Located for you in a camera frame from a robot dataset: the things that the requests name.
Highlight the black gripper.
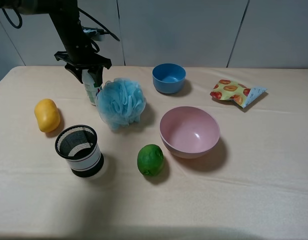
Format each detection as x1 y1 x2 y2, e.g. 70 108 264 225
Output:
54 43 112 88

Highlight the white green-label drink bottle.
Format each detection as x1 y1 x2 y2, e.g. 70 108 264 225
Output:
82 69 102 106

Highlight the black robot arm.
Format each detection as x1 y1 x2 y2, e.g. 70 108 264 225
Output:
0 0 120 87

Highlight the blue mesh bath sponge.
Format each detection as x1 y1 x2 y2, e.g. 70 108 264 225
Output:
96 77 147 131

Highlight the yellow mango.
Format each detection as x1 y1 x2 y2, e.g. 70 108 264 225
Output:
34 98 61 133

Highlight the black mesh pen holder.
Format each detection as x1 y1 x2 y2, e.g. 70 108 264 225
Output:
54 124 105 178

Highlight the blue plastic bowl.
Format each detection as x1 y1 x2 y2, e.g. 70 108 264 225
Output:
152 63 186 94

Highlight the green lime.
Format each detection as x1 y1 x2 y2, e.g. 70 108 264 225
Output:
137 144 165 177

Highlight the pink plastic bowl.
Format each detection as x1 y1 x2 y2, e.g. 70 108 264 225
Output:
159 106 221 159

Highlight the fruit-print snack packet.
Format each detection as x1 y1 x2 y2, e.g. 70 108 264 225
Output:
210 79 267 109

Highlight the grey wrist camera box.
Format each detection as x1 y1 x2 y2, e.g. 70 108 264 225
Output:
82 27 107 42

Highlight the black cable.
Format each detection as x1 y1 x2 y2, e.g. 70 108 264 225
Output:
0 6 121 53

